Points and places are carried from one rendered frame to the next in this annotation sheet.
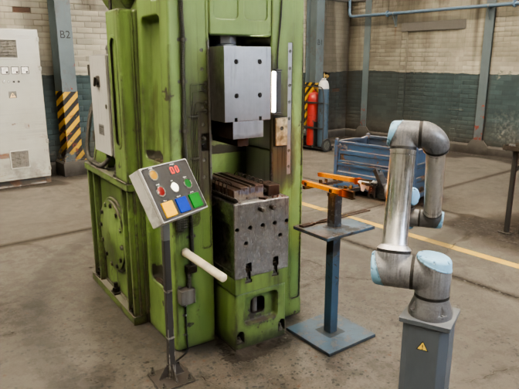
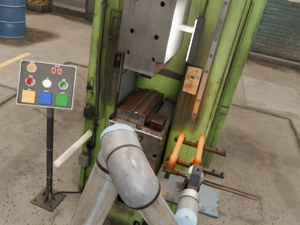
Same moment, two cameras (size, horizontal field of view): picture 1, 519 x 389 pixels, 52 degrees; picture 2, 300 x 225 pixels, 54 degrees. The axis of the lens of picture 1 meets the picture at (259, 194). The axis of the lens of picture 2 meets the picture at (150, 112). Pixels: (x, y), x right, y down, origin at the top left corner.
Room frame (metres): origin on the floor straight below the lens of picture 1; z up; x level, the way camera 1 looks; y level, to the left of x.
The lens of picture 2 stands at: (1.89, -1.25, 1.93)
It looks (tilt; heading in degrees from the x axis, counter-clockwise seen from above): 29 degrees down; 47
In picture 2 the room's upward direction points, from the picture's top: 11 degrees clockwise
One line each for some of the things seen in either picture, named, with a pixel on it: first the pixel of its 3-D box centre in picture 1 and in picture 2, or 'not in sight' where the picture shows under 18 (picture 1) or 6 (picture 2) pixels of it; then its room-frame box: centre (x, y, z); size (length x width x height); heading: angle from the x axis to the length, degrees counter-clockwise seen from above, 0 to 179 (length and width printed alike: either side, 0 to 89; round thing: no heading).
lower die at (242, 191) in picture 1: (230, 185); (141, 104); (3.11, 0.18, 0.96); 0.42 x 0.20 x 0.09; 33
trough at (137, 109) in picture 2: (233, 179); (145, 101); (3.13, 0.16, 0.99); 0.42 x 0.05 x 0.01; 33
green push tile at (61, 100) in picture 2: (195, 200); (61, 100); (2.58, 0.32, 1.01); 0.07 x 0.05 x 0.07; 148
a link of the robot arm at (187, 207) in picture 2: (405, 194); (186, 214); (2.66, -0.76, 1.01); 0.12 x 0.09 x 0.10; 38
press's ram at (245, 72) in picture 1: (235, 82); (163, 19); (3.14, 0.14, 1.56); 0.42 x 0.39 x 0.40; 33
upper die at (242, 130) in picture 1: (229, 126); (150, 56); (3.11, 0.18, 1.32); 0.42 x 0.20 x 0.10; 33
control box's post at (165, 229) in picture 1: (167, 286); (49, 146); (2.57, 0.48, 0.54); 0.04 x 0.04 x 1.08; 33
